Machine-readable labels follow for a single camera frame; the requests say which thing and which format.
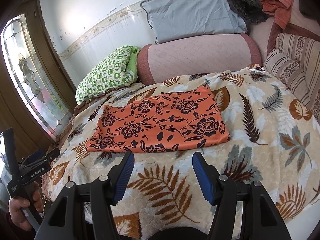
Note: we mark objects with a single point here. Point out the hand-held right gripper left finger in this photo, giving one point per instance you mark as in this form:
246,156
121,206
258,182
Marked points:
125,177

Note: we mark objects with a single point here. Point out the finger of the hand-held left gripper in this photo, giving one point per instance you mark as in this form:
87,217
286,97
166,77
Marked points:
51,153
35,155

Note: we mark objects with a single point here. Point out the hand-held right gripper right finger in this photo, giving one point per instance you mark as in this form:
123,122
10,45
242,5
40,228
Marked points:
201,177

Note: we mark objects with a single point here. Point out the orange floral garment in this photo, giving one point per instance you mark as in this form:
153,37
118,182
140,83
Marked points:
162,120

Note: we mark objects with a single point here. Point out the person's left hand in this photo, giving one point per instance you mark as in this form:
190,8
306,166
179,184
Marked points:
18,212

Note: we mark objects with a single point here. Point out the beige leaf print blanket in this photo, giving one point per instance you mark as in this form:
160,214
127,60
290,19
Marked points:
262,155

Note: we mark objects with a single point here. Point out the wooden stained glass door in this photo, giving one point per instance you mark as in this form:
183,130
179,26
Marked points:
30,75

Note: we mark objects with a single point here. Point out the green patterned quilt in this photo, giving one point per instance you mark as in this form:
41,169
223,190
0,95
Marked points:
105,75

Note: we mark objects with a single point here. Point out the pink quilted bolster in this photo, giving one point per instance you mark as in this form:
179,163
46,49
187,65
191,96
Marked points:
195,55

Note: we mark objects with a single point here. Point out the pink sofa backrest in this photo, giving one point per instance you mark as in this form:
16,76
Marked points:
260,35

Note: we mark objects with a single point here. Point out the grey pillow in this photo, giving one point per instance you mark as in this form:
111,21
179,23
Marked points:
190,15

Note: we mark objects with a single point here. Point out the dark fur garment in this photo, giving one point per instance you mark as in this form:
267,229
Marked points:
247,5

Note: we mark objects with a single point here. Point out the orange towel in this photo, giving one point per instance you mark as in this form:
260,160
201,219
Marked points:
280,5

